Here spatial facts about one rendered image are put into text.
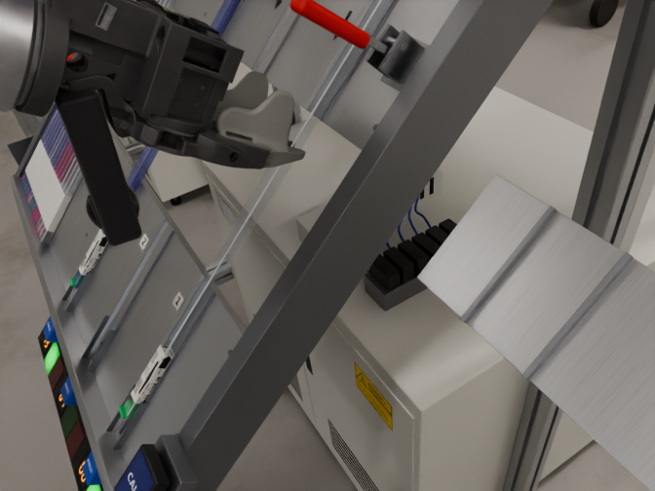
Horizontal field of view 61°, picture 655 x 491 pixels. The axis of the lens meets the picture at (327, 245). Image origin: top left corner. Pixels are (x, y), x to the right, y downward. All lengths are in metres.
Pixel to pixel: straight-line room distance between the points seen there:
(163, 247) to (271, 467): 0.86
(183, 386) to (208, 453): 0.06
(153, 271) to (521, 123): 0.82
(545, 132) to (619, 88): 0.63
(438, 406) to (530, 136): 0.62
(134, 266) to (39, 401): 1.09
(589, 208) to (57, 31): 0.50
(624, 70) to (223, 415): 0.44
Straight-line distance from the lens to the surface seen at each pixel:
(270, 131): 0.43
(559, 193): 1.01
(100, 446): 0.60
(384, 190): 0.41
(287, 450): 1.38
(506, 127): 1.18
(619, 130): 0.57
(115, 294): 0.67
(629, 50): 0.54
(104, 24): 0.37
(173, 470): 0.48
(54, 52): 0.36
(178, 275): 0.57
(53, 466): 1.57
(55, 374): 0.79
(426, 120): 0.41
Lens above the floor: 1.21
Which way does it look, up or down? 41 degrees down
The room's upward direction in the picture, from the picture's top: 7 degrees counter-clockwise
